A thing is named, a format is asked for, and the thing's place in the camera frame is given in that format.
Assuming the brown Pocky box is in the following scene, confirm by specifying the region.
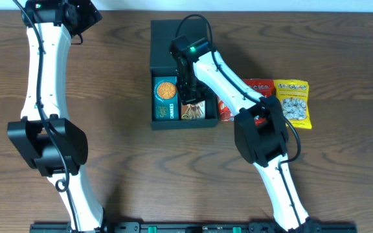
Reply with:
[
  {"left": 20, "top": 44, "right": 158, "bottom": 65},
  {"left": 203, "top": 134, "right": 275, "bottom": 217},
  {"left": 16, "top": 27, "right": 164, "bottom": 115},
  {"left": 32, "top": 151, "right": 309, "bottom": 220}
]
[{"left": 181, "top": 101, "right": 205, "bottom": 120}]

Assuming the teal cookie box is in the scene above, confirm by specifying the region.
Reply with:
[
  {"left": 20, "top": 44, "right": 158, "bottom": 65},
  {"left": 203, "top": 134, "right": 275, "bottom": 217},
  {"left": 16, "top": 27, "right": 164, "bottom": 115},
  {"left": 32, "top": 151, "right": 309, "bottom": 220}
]
[{"left": 153, "top": 76, "right": 179, "bottom": 121}]

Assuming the dark green gift box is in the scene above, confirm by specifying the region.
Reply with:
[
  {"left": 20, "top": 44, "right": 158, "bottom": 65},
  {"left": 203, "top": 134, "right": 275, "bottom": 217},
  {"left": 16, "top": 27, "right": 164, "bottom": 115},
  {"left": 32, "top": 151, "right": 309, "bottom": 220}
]
[{"left": 150, "top": 19, "right": 218, "bottom": 130}]

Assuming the Hello Panda snack bag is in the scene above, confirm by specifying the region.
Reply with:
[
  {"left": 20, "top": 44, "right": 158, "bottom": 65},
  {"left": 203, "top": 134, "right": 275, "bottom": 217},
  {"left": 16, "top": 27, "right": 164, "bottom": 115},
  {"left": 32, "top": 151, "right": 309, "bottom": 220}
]
[{"left": 217, "top": 97, "right": 234, "bottom": 122}]

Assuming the red Hacks candy bag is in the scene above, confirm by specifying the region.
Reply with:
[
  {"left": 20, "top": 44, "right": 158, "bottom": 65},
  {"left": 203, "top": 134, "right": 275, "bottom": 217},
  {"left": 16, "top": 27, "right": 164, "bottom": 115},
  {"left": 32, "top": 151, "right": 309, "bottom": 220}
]
[{"left": 241, "top": 78, "right": 277, "bottom": 126}]

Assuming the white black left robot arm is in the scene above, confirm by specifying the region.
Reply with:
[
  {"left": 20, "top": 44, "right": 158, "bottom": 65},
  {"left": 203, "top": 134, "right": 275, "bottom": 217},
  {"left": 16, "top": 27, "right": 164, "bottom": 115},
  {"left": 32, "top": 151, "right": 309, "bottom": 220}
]
[{"left": 7, "top": 0, "right": 111, "bottom": 232}]

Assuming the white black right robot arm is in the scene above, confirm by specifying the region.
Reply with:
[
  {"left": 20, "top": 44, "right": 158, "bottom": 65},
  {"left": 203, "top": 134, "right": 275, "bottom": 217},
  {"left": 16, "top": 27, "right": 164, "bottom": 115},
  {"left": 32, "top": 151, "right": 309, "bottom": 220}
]
[{"left": 170, "top": 36, "right": 309, "bottom": 232}]

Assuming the yellow Hacks candy bag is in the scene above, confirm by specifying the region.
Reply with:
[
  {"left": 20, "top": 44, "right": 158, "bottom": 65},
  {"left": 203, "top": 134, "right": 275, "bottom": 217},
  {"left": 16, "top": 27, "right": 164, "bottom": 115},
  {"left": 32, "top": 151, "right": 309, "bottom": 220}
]
[{"left": 274, "top": 80, "right": 312, "bottom": 129}]

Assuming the black mounting rail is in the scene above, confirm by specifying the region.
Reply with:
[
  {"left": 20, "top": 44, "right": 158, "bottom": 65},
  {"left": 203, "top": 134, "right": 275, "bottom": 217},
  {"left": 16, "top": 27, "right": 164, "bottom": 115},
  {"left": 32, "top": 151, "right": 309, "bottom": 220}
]
[{"left": 29, "top": 221, "right": 358, "bottom": 233}]

